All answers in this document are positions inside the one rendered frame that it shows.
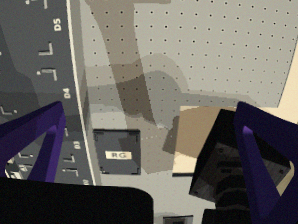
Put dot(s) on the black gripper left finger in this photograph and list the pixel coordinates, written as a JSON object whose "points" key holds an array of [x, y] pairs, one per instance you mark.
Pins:
{"points": [[17, 134]]}

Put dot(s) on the dark grey regrip nest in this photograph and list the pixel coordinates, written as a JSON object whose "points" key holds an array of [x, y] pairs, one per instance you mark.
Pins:
{"points": [[118, 151]]}

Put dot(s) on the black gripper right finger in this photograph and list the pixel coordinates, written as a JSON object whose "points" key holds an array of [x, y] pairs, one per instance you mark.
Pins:
{"points": [[261, 191]]}

